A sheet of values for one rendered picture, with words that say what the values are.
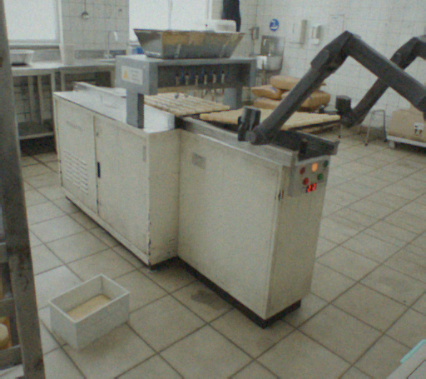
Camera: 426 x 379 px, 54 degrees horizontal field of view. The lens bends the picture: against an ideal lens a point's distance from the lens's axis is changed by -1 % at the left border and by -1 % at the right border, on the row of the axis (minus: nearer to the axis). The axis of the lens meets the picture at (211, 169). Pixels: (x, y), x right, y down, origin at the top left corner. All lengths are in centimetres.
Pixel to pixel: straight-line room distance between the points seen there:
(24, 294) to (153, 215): 163
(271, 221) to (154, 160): 69
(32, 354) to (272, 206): 125
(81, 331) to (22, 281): 135
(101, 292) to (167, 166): 72
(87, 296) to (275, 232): 98
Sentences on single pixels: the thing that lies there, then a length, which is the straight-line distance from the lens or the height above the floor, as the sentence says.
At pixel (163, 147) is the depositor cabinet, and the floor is 75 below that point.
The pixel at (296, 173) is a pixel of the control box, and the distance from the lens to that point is 172.
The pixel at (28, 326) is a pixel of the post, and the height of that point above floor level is 94.
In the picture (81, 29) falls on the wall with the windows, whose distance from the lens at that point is 534.
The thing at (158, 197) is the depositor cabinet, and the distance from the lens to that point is 222.
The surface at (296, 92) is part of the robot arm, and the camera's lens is 145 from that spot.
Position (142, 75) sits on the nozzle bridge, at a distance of 206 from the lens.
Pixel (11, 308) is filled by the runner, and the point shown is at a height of 96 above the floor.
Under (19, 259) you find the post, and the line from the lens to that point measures 63.
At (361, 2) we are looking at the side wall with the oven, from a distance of 621.
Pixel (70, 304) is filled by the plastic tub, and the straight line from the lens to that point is 216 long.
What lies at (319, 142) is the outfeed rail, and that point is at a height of 88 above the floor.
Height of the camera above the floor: 137
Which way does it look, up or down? 20 degrees down
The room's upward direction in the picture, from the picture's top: 3 degrees clockwise
